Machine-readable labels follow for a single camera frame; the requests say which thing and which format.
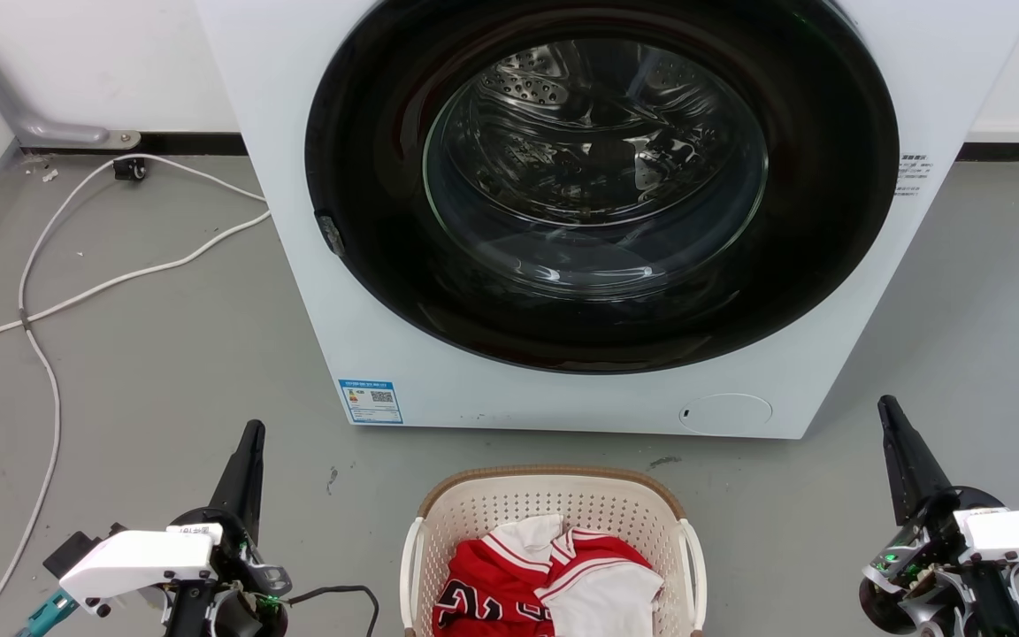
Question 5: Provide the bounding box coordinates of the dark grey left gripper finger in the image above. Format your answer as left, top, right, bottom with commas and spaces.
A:
208, 419, 266, 544

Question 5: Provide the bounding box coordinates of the blue energy label sticker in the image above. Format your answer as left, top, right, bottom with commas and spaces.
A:
338, 380, 404, 426

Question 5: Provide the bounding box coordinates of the thin black cable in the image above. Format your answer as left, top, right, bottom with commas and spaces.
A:
285, 584, 381, 637

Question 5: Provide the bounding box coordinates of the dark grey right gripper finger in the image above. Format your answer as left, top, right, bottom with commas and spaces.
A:
877, 395, 954, 527

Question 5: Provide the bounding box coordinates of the grey wall pipe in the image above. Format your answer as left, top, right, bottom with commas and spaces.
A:
0, 0, 142, 150

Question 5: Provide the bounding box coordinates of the long white cable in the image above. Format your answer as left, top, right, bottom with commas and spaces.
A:
0, 153, 268, 637

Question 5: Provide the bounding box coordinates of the small text sticker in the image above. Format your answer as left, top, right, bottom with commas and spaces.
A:
895, 152, 933, 199

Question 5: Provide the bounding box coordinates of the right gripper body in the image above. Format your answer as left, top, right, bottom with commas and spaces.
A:
858, 486, 1008, 637

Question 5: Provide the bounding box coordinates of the white front-load washing machine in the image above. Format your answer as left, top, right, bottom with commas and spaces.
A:
194, 0, 1019, 441

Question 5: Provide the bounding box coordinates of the round white filter cover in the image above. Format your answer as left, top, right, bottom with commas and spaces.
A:
678, 393, 774, 436

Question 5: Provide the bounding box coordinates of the beige plastic laundry basket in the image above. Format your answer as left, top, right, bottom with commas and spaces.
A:
400, 466, 708, 637

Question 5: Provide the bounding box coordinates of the teal connector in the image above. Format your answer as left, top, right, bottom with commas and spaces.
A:
16, 590, 80, 637

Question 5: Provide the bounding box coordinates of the white garment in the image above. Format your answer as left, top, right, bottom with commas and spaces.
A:
484, 514, 666, 637

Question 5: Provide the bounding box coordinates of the red basketball jersey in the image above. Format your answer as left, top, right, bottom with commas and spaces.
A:
433, 528, 655, 637

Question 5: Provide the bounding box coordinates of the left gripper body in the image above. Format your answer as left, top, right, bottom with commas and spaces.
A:
167, 507, 293, 637

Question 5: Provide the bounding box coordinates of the black round washer door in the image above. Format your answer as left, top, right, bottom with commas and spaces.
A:
304, 0, 901, 375

